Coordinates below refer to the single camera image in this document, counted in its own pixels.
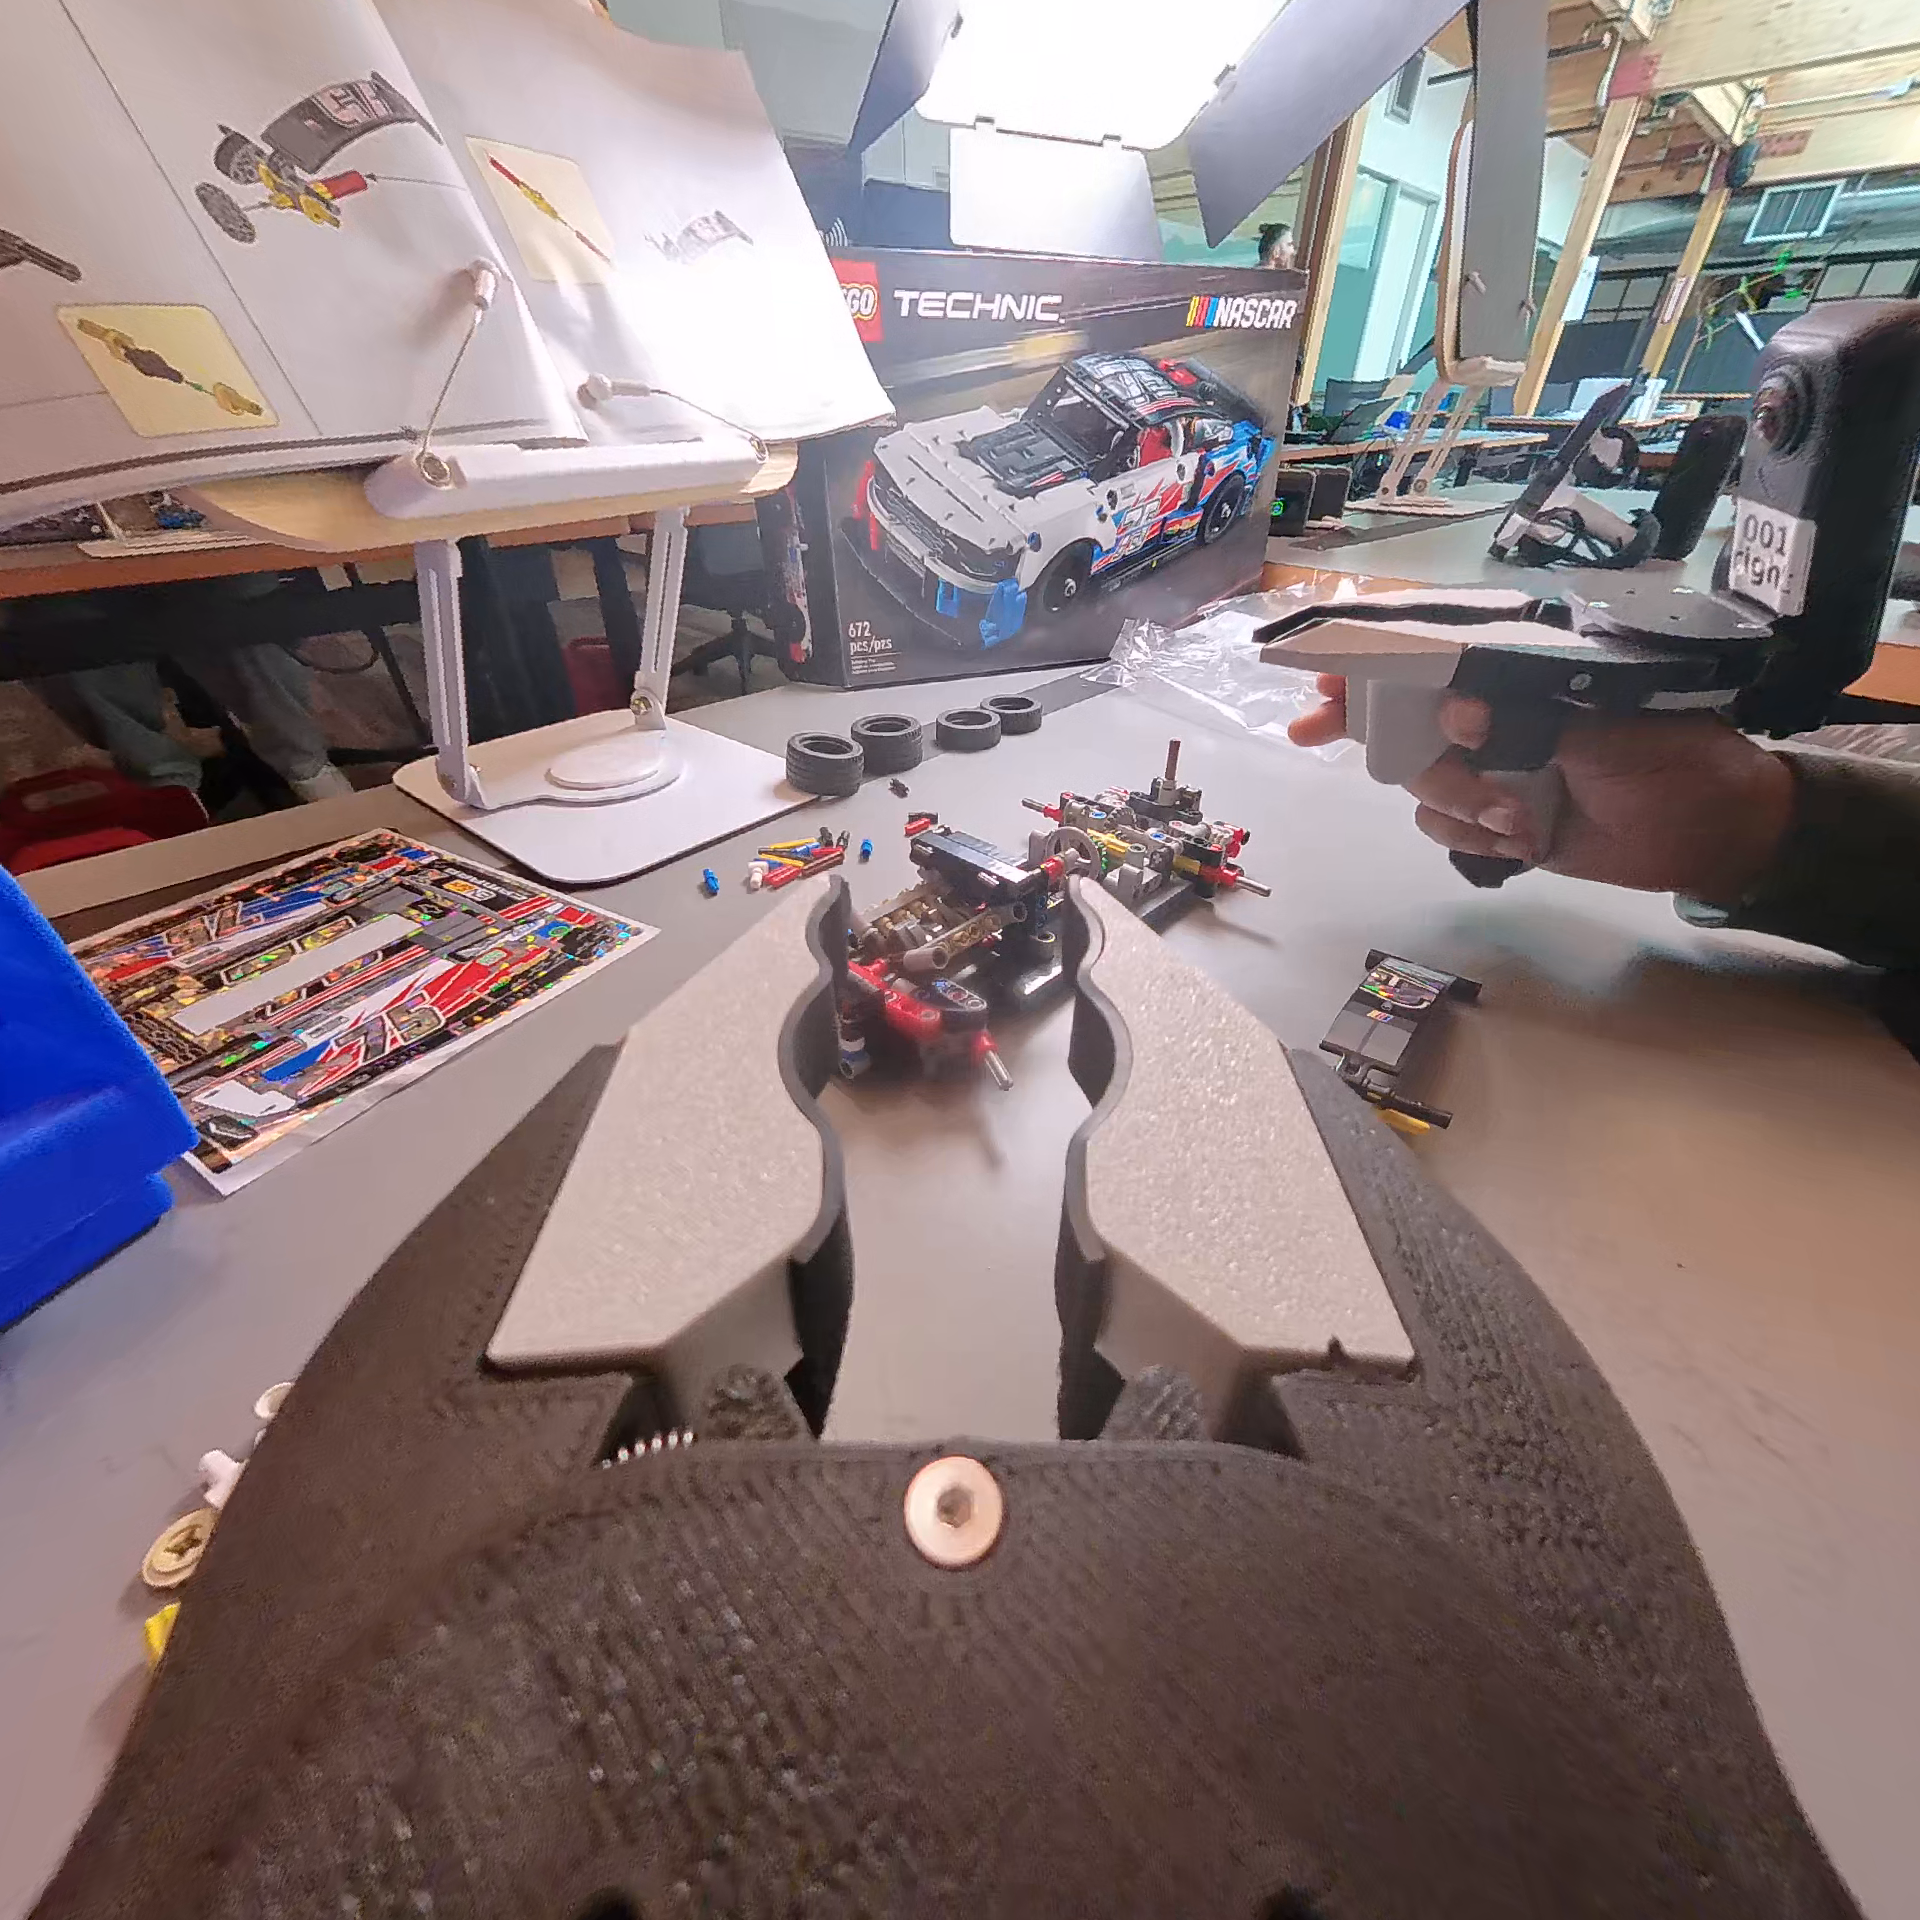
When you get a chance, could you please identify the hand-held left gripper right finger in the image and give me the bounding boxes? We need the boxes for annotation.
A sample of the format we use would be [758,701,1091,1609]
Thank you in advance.
[1056,873,1419,1390]

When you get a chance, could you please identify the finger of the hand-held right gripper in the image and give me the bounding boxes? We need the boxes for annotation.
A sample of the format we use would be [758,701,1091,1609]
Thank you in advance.
[1297,585,1571,626]
[1255,613,1536,673]

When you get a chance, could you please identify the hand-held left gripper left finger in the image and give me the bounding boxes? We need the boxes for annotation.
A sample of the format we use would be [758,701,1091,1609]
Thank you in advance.
[487,873,852,1378]

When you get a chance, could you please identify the person's right forearm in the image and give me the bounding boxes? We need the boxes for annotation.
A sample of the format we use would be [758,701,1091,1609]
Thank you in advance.
[1678,738,1920,982]

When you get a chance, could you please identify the black lego panel piece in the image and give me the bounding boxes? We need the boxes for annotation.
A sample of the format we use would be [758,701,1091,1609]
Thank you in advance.
[1318,949,1487,1130]

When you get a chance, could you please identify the lego race car box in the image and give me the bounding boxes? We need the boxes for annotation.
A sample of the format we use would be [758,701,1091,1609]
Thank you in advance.
[784,245,1310,693]

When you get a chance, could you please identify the lego car chassis assembly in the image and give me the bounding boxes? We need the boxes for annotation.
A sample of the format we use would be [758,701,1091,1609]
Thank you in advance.
[830,738,1277,1093]

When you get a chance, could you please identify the white lego pins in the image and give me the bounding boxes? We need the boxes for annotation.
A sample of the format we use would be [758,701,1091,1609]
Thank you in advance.
[195,1377,297,1505]

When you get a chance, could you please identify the lego instruction booklet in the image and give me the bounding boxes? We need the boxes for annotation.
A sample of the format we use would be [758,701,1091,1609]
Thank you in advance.
[0,0,895,497]

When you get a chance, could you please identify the person's right hand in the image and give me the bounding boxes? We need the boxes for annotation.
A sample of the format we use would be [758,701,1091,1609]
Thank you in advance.
[1287,675,1806,904]

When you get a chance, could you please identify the black white pistol-grip device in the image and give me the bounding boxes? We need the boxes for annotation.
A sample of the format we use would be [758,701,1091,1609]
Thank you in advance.
[1487,378,1659,569]

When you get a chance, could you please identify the clear plastic bag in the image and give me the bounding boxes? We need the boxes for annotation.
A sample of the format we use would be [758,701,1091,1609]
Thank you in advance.
[1105,592,1360,712]

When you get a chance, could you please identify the pile of small coloured pins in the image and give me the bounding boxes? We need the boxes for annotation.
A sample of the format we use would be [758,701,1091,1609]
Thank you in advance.
[695,830,851,897]

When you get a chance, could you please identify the grey panel on wooden stand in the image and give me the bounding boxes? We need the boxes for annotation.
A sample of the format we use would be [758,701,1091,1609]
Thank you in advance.
[1372,0,1555,506]

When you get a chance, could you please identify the colourful sticker sheet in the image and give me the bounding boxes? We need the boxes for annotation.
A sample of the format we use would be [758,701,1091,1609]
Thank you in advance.
[67,829,657,1201]

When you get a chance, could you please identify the white book stand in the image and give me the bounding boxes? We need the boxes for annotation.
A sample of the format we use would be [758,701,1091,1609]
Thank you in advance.
[0,441,798,889]

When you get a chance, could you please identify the blue bin with bags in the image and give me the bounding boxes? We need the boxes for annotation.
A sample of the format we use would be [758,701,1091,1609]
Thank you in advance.
[0,859,200,1334]

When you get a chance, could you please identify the red box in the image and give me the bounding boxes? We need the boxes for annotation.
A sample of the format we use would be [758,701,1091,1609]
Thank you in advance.
[0,767,213,877]

